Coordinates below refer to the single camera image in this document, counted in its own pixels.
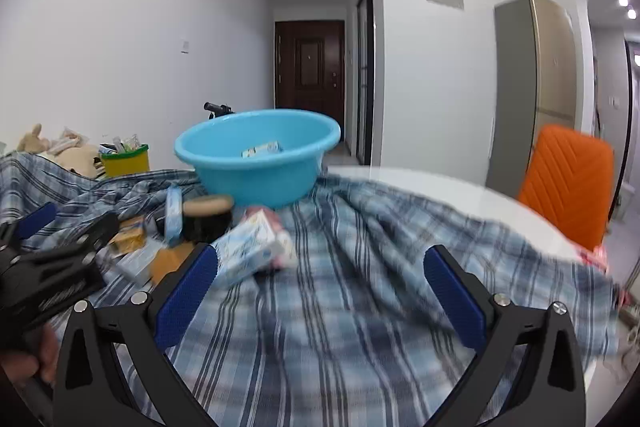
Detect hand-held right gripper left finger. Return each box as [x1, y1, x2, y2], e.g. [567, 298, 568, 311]
[52, 243, 221, 427]

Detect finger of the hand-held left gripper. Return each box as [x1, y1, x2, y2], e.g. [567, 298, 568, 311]
[0, 202, 58, 248]
[22, 212, 121, 265]

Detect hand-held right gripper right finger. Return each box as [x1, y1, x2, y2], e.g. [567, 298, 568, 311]
[422, 244, 588, 427]

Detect orange translucent soap box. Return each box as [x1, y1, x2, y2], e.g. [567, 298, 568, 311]
[150, 241, 193, 288]

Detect grey cardboard box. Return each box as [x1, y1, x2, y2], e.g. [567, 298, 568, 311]
[115, 247, 163, 285]

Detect light blue plastic basin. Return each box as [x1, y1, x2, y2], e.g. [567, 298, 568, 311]
[174, 109, 342, 210]

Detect person's left hand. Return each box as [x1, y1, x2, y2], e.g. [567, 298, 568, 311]
[0, 322, 62, 390]

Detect orange soap box lid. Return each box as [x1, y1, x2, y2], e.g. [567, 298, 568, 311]
[109, 217, 151, 255]

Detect black scrunchie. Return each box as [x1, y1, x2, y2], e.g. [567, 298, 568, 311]
[155, 209, 233, 244]

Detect yellow bucket with green rim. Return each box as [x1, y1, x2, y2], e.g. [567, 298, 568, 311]
[100, 144, 151, 178]

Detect beige rabbit plush toy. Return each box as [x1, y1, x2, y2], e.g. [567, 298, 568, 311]
[17, 124, 51, 154]

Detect blue wet wipes packet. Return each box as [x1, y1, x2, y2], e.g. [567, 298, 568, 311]
[164, 185, 185, 248]

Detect white plastic packets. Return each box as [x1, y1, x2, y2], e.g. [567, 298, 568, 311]
[50, 127, 89, 152]

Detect bundle of small packets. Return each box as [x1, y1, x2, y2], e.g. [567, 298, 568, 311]
[100, 133, 143, 155]

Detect round beige sponge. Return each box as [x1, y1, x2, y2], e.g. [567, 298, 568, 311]
[182, 195, 235, 220]

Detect blue plaid blanket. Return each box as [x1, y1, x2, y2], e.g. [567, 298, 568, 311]
[0, 152, 626, 427]

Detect pink patterned cloth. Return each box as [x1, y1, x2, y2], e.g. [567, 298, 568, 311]
[575, 243, 608, 272]

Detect orange chair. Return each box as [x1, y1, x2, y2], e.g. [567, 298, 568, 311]
[517, 124, 615, 253]

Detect grey gold refrigerator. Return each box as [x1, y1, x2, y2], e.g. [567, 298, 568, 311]
[485, 0, 591, 200]

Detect dark framed sliding door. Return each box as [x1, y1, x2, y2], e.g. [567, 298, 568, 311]
[356, 0, 376, 165]

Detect dark brown door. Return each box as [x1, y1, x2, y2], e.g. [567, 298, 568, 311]
[274, 20, 346, 128]

